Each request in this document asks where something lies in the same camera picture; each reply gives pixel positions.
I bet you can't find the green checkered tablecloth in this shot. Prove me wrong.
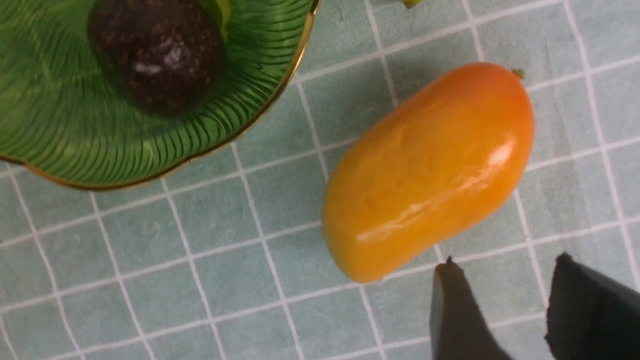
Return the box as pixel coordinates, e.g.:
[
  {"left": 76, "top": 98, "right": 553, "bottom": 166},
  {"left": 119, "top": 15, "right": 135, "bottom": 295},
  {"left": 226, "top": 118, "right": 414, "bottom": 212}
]
[{"left": 1, "top": 0, "right": 639, "bottom": 360}]

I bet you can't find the dark purple toy mangosteen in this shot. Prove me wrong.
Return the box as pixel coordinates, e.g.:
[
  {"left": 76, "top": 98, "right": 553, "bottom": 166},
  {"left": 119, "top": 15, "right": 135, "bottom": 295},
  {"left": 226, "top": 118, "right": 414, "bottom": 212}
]
[{"left": 86, "top": 0, "right": 227, "bottom": 119}]

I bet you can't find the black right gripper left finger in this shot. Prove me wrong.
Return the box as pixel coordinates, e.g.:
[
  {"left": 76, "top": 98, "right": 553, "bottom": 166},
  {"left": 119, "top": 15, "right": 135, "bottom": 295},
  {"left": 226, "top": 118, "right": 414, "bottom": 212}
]
[{"left": 429, "top": 256, "right": 512, "bottom": 360}]

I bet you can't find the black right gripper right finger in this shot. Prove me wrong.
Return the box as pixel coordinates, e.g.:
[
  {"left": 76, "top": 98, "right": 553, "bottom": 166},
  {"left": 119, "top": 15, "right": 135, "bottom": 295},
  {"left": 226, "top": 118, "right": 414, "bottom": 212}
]
[{"left": 544, "top": 253, "right": 640, "bottom": 360}]

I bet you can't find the yellow toy banana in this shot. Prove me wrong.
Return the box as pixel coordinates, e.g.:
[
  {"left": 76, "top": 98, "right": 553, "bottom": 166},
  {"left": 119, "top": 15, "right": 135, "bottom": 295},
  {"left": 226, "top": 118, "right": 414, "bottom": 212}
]
[{"left": 400, "top": 0, "right": 423, "bottom": 9}]

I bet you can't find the green glass leaf plate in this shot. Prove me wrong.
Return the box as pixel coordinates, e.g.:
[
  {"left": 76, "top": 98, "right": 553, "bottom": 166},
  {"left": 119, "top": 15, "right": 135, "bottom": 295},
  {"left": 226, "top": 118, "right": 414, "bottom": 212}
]
[{"left": 0, "top": 0, "right": 320, "bottom": 191}]

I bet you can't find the orange toy mango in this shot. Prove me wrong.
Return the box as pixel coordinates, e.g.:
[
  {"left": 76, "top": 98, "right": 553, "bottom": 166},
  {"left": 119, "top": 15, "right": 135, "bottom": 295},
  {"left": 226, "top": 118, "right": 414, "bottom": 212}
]
[{"left": 321, "top": 62, "right": 535, "bottom": 284}]

